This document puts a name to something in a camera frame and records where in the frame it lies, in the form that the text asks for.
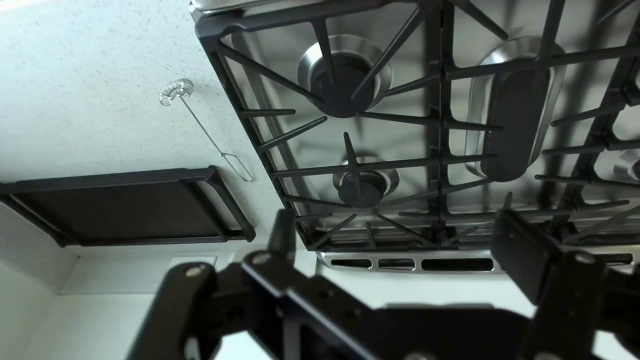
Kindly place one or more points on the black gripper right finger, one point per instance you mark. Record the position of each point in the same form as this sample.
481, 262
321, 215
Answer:
567, 300

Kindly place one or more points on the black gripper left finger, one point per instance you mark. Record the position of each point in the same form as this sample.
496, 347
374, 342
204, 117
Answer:
190, 300

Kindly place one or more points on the oval stove burner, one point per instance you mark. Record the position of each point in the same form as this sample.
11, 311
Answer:
516, 121

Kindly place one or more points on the small round stove burner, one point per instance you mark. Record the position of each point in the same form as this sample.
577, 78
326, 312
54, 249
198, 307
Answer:
362, 182

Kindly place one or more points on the stainless steel gas stove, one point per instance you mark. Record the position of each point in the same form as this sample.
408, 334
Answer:
413, 141

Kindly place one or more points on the large round stove burner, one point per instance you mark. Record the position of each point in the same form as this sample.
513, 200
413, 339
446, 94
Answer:
343, 77

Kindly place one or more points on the black rectangular griddle plate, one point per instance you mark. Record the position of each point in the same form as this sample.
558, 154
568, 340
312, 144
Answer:
126, 211

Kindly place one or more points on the black cast iron grate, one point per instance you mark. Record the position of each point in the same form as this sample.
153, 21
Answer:
432, 100
601, 53

